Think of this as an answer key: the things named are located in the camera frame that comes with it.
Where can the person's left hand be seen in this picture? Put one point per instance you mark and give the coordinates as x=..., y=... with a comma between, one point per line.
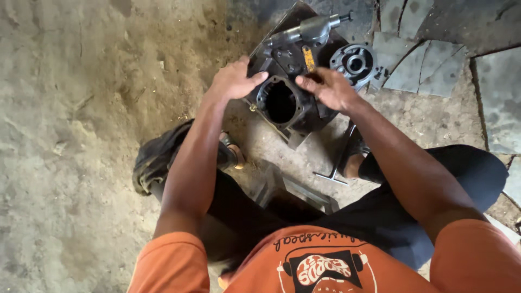
x=232, y=81

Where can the person's right hand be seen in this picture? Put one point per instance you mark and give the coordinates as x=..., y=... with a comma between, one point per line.
x=333, y=91

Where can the person's right fingers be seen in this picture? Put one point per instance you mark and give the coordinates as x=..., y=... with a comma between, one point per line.
x=311, y=81

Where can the black cast gearbox housing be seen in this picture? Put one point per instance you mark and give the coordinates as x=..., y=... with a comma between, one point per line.
x=285, y=105

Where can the round black flange cover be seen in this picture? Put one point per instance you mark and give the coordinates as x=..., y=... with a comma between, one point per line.
x=356, y=63

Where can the grey metal shaft assembly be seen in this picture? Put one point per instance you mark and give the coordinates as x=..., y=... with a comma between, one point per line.
x=311, y=30

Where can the small brass plug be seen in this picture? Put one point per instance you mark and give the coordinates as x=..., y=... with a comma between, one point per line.
x=253, y=108

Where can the black sandal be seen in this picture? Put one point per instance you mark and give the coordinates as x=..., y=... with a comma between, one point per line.
x=353, y=148
x=230, y=152

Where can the low metal stool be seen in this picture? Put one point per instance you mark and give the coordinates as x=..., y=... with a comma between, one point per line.
x=293, y=189

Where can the black trousers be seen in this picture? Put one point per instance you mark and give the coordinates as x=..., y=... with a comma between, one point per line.
x=366, y=219

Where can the dark dirty rag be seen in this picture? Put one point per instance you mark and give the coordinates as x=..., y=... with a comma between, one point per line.
x=158, y=156

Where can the orange printed T-shirt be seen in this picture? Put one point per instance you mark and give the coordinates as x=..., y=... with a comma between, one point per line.
x=325, y=264

